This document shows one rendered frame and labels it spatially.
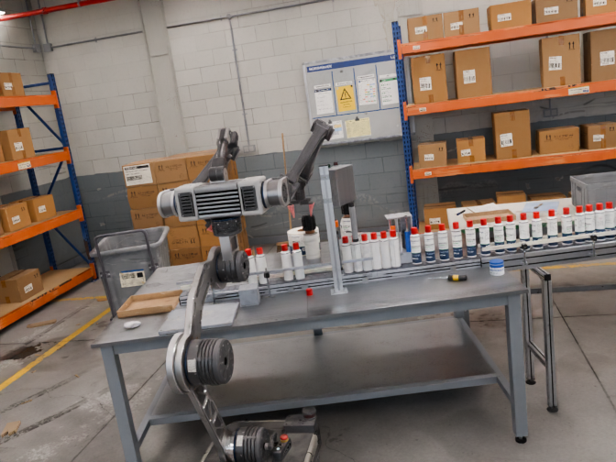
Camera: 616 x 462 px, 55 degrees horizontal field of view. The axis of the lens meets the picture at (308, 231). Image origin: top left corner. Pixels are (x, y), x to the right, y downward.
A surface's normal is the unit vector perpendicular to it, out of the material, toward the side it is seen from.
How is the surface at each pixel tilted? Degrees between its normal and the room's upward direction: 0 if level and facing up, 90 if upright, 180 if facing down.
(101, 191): 90
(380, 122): 90
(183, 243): 91
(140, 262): 93
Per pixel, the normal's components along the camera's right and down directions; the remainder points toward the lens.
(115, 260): 0.14, 0.26
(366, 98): -0.19, 0.25
